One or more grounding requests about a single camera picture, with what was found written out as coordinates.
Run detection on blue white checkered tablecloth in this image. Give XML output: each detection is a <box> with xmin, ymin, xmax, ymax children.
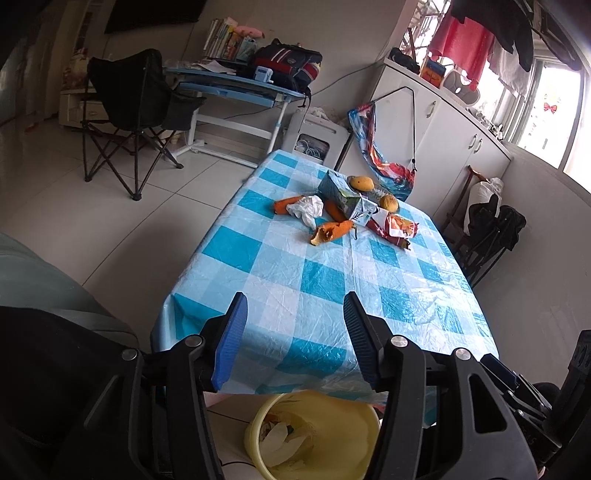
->
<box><xmin>150</xmin><ymin>148</ymin><xmax>499</xmax><ymax>418</ymax></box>

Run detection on red snack packet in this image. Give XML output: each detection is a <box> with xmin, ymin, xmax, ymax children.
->
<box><xmin>367</xmin><ymin>210</ymin><xmax>421</xmax><ymax>251</ymax></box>

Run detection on white tissue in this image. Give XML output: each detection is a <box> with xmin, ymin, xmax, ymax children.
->
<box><xmin>286</xmin><ymin>195</ymin><xmax>325</xmax><ymax>227</ymax></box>

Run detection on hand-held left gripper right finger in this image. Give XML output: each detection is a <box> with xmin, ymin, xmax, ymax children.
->
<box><xmin>343</xmin><ymin>291</ymin><xmax>540</xmax><ymax>480</ymax></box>

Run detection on red garment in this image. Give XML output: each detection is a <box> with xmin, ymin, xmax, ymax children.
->
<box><xmin>427</xmin><ymin>9</ymin><xmax>495</xmax><ymax>90</ymax></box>

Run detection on cluster of small white items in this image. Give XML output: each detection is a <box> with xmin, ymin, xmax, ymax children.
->
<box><xmin>468</xmin><ymin>107</ymin><xmax>507</xmax><ymax>139</ymax></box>

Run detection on grey green sofa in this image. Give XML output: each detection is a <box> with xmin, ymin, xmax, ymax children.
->
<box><xmin>0</xmin><ymin>231</ymin><xmax>139</xmax><ymax>352</ymax></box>

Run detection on wooden chair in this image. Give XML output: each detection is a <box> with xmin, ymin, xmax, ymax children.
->
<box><xmin>445</xmin><ymin>165</ymin><xmax>490</xmax><ymax>250</ymax></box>

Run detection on orange red box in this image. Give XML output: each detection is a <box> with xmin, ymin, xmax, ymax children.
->
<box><xmin>419</xmin><ymin>58</ymin><xmax>446</xmax><ymax>86</ymax></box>

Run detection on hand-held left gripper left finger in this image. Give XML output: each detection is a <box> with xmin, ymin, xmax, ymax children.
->
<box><xmin>50</xmin><ymin>292</ymin><xmax>249</xmax><ymax>480</ymax></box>

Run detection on white stuffed sack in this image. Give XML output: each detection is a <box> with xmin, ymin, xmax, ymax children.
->
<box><xmin>464</xmin><ymin>178</ymin><xmax>505</xmax><ymax>232</ymax></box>

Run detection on teal printed carton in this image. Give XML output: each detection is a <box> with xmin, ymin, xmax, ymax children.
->
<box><xmin>318</xmin><ymin>170</ymin><xmax>363</xmax><ymax>219</ymax></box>

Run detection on colourful printed hanging bag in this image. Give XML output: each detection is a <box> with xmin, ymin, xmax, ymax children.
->
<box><xmin>347</xmin><ymin>87</ymin><xmax>419</xmax><ymax>201</ymax></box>

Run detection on black garment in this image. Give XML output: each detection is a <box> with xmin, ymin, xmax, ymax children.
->
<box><xmin>450</xmin><ymin>0</ymin><xmax>536</xmax><ymax>70</ymax></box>

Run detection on loose white papers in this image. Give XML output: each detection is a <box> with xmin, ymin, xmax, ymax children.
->
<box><xmin>164</xmin><ymin>58</ymin><xmax>232</xmax><ymax>75</ymax></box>

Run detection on white low cabinet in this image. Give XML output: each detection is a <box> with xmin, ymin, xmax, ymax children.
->
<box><xmin>59</xmin><ymin>87</ymin><xmax>100</xmax><ymax>132</ymax></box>

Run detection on grey garment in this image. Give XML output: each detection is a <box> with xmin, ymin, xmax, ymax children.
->
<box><xmin>487</xmin><ymin>41</ymin><xmax>527</xmax><ymax>95</ymax></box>

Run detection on row of books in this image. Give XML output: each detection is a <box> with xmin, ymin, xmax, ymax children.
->
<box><xmin>203</xmin><ymin>17</ymin><xmax>257</xmax><ymax>61</ymax></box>

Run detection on blue adjustable desk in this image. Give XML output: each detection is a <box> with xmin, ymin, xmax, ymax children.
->
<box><xmin>164</xmin><ymin>65</ymin><xmax>312</xmax><ymax>169</ymax></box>

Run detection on black flat television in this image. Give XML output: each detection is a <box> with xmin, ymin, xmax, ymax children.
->
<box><xmin>104</xmin><ymin>0</ymin><xmax>208</xmax><ymax>34</ymax></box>

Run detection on dark striped backpack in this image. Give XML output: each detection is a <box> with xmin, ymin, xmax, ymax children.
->
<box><xmin>252</xmin><ymin>39</ymin><xmax>324</xmax><ymax>90</ymax></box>

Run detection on window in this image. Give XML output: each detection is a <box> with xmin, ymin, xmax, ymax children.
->
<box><xmin>508</xmin><ymin>60</ymin><xmax>591</xmax><ymax>185</ymax></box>

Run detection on white plastic stool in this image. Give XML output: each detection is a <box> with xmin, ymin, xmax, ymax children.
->
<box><xmin>283</xmin><ymin>111</ymin><xmax>349</xmax><ymax>169</ymax></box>

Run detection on small printed packet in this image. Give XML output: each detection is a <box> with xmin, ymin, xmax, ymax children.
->
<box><xmin>353</xmin><ymin>196</ymin><xmax>385</xmax><ymax>227</ymax></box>

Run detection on black pouch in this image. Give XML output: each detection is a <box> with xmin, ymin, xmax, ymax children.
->
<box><xmin>388</xmin><ymin>47</ymin><xmax>421</xmax><ymax>70</ymax></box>

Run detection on yellow plastic bucket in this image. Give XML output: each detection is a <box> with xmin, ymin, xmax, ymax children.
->
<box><xmin>244</xmin><ymin>390</ymin><xmax>382</xmax><ymax>480</ymax></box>

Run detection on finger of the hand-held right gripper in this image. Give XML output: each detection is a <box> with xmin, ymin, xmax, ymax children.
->
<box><xmin>480</xmin><ymin>353</ymin><xmax>552</xmax><ymax>418</ymax></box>

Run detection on black folding camp chair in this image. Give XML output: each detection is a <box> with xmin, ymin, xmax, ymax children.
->
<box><xmin>81</xmin><ymin>48</ymin><xmax>207</xmax><ymax>201</ymax></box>

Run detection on dark fruit bowl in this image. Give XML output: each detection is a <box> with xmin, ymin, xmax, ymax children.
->
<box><xmin>359</xmin><ymin>184</ymin><xmax>400</xmax><ymax>210</ymax></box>

